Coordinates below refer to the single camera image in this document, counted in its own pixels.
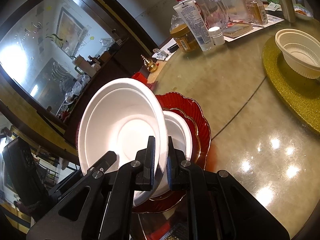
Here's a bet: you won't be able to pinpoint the small white capped jar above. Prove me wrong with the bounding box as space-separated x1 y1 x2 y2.
208 27 226 46

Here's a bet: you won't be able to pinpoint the white paper sheet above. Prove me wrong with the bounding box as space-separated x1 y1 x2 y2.
265 12 285 27

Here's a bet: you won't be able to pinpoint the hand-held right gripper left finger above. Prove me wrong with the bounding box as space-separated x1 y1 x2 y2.
26 135 157 240

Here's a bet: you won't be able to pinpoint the white tumbler with handle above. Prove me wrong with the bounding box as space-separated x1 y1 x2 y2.
72 55 87 75

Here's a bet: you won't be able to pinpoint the large white bowl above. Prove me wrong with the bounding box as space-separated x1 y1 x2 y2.
77 78 168 207

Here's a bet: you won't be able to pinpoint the clear plastic bag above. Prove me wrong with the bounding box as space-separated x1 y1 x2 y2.
216 0 248 22

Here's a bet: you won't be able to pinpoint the small red cup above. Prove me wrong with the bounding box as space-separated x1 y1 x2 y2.
131 72 155 89

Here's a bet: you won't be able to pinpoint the red glass plate white sticker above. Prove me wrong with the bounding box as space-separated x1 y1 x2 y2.
150 107 202 200

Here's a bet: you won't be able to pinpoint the small amber glass bottle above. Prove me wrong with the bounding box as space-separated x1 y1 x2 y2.
244 0 268 27

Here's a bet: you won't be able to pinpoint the large wall mirror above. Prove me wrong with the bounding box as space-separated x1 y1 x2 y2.
0 0 120 110

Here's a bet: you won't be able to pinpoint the small white plate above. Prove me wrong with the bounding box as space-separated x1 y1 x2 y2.
162 110 193 163

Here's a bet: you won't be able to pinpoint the steel thermos flask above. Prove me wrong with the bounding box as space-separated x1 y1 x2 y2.
272 0 298 22

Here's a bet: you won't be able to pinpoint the clear glass pitcher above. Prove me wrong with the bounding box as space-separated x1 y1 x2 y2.
194 0 232 29

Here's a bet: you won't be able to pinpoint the gold gourd ornament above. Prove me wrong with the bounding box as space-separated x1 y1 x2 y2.
140 54 158 73

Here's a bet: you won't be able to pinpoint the blue patterned white plate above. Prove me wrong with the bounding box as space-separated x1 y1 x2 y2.
293 4 314 21

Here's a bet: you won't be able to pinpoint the brown hardcover book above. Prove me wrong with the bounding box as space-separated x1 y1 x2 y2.
222 22 253 38

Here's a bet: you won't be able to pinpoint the cream ribbed plastic bowl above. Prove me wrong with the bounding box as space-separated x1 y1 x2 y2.
275 29 320 79

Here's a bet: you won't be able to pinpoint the dark wooden sideboard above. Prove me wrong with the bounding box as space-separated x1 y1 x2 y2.
37 36 157 150

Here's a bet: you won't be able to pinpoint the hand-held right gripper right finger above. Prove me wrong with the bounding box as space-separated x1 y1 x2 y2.
166 136 290 240

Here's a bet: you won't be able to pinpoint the small clear wrappers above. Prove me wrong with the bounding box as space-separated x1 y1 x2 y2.
152 47 170 61

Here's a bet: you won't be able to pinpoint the brown jar gold lid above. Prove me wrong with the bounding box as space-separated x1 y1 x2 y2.
170 23 198 53

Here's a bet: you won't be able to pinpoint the gold glitter round mat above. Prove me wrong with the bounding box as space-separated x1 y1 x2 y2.
262 36 320 134

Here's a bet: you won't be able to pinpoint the white lotion tube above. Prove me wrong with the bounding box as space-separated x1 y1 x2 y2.
173 0 215 52

